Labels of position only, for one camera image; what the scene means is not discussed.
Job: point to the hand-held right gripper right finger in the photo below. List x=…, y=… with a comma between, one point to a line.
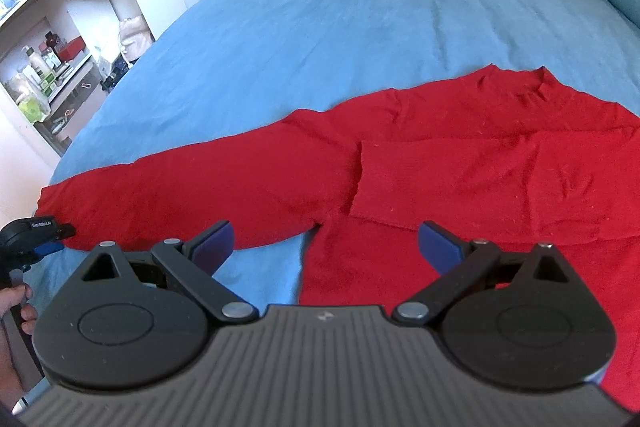
x=434, y=248

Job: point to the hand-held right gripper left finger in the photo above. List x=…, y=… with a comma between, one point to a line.
x=216, y=246

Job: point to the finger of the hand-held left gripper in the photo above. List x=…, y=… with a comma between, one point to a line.
x=49, y=250
x=64, y=230

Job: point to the red knit sweater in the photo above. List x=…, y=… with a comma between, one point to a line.
x=450, y=167

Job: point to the person's left hand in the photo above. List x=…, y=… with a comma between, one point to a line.
x=15, y=307

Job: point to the clear bag with green contents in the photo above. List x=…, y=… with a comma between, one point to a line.
x=32, y=107

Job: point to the white plastic bottle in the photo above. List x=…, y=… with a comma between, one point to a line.
x=36, y=62

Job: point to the red box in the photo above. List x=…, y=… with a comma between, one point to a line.
x=70, y=49

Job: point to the white plastic bag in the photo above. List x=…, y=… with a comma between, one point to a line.
x=134, y=38

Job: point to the white shelf unit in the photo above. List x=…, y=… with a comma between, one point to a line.
x=85, y=22

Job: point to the blue bed sheet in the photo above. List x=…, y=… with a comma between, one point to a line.
x=330, y=22

